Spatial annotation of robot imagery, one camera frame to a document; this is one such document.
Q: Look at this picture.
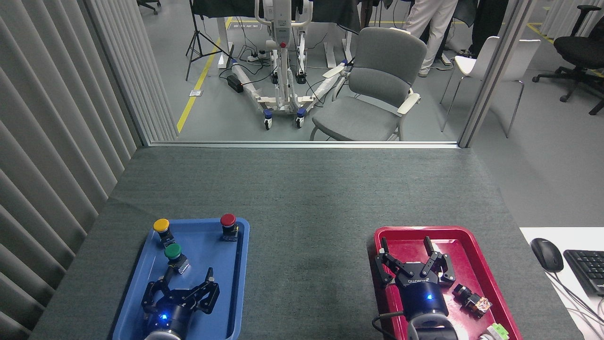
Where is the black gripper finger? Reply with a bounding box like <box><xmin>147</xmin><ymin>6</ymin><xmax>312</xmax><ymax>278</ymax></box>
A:
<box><xmin>189</xmin><ymin>268</ymin><xmax>220</xmax><ymax>315</ymax></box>
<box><xmin>421</xmin><ymin>236</ymin><xmax>456</xmax><ymax>285</ymax></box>
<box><xmin>142</xmin><ymin>275</ymin><xmax>173</xmax><ymax>312</ymax></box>
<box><xmin>375</xmin><ymin>238</ymin><xmax>411</xmax><ymax>285</ymax></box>

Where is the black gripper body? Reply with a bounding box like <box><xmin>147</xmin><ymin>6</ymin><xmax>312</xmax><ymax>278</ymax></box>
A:
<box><xmin>399</xmin><ymin>265</ymin><xmax>449</xmax><ymax>324</ymax></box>
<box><xmin>144</xmin><ymin>289</ymin><xmax>199</xmax><ymax>337</ymax></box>

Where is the green push button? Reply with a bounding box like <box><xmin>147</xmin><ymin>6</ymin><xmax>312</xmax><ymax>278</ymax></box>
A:
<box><xmin>164</xmin><ymin>243</ymin><xmax>191</xmax><ymax>274</ymax></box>

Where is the yellow push button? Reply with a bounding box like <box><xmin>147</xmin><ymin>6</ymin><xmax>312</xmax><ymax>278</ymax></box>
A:
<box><xmin>152</xmin><ymin>218</ymin><xmax>176</xmax><ymax>248</ymax></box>

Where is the red push button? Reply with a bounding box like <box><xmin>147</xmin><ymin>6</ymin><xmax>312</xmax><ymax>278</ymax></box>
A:
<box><xmin>220</xmin><ymin>213</ymin><xmax>239</xmax><ymax>242</ymax></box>

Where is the red plastic tray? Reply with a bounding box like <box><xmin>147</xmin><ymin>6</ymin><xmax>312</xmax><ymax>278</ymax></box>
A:
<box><xmin>367</xmin><ymin>226</ymin><xmax>523</xmax><ymax>340</ymax></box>

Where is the blue plastic tray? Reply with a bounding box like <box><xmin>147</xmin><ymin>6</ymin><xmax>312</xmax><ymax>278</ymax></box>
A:
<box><xmin>112</xmin><ymin>217</ymin><xmax>251</xmax><ymax>340</ymax></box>

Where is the black computer mouse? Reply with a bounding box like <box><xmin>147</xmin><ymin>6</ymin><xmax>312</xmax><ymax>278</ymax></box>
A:
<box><xmin>530</xmin><ymin>238</ymin><xmax>564</xmax><ymax>273</ymax></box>

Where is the black keyboard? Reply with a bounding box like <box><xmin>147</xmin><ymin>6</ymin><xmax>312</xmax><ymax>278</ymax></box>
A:
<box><xmin>563</xmin><ymin>249</ymin><xmax>604</xmax><ymax>297</ymax></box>

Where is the grey armchair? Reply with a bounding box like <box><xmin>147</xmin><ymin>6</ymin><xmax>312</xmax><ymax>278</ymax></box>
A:
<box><xmin>309</xmin><ymin>27</ymin><xmax>428</xmax><ymax>141</ymax></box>

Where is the white chair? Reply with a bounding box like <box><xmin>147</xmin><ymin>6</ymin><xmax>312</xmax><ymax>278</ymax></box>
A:
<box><xmin>440</xmin><ymin>36</ymin><xmax>542</xmax><ymax>139</ymax></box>

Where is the white stand on wheels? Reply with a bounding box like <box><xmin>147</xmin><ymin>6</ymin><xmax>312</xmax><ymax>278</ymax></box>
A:
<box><xmin>230</xmin><ymin>0</ymin><xmax>350</xmax><ymax>130</ymax></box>

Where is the person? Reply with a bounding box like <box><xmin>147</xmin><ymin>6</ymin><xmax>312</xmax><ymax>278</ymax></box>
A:
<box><xmin>470</xmin><ymin>0</ymin><xmax>509</xmax><ymax>60</ymax></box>
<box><xmin>406</xmin><ymin>0</ymin><xmax>461</xmax><ymax>77</ymax></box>

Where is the black tripod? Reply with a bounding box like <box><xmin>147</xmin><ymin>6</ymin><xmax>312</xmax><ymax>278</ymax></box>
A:
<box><xmin>185</xmin><ymin>0</ymin><xmax>234</xmax><ymax>82</ymax></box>

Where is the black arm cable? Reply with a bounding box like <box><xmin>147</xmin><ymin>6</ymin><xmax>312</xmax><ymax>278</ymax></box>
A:
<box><xmin>371</xmin><ymin>310</ymin><xmax>409</xmax><ymax>340</ymax></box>

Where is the black orange switch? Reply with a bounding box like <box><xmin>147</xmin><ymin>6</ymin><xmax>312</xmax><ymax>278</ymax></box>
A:
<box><xmin>452</xmin><ymin>283</ymin><xmax>493</xmax><ymax>318</ymax></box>

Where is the green white switch block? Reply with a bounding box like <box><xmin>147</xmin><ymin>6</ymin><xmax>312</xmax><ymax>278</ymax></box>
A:
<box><xmin>477</xmin><ymin>323</ymin><xmax>510</xmax><ymax>340</ymax></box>

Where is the black mouse cable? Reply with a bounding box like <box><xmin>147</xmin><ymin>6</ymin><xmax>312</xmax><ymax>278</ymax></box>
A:
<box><xmin>546</xmin><ymin>271</ymin><xmax>604</xmax><ymax>327</ymax></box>

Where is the silver table edge rail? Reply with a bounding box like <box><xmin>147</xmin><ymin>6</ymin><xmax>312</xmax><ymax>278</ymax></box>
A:
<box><xmin>142</xmin><ymin>141</ymin><xmax>461</xmax><ymax>150</ymax></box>

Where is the silver post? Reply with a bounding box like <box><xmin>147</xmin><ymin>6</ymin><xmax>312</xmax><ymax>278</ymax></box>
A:
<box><xmin>458</xmin><ymin>0</ymin><xmax>538</xmax><ymax>148</ymax></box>

